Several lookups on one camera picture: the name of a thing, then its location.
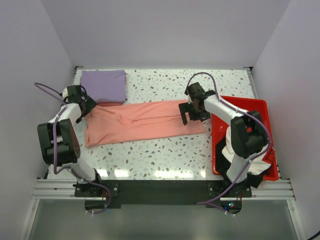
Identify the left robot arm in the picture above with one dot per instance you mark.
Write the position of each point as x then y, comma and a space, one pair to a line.
58, 141

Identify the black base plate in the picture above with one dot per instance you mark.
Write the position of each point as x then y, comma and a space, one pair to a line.
147, 192

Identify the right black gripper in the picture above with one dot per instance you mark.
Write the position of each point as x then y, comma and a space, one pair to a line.
185, 107

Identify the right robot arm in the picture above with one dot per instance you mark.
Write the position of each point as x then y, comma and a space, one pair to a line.
248, 134

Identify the folded purple t shirt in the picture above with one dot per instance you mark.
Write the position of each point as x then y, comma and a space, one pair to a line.
105, 86

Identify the aluminium table frame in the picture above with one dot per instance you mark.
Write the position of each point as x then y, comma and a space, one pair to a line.
185, 157

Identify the salmon pink t shirt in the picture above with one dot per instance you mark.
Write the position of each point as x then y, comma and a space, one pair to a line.
137, 122

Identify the white t shirt red print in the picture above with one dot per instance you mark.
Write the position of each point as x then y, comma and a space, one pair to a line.
257, 167

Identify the folded dark pink t shirt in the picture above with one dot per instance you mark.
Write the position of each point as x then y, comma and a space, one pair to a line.
109, 104

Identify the red plastic bin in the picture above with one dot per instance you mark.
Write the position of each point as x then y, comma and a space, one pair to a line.
219, 129

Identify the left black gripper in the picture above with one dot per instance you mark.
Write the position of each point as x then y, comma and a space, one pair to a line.
90, 104

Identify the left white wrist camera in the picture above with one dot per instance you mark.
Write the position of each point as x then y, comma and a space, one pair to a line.
65, 93

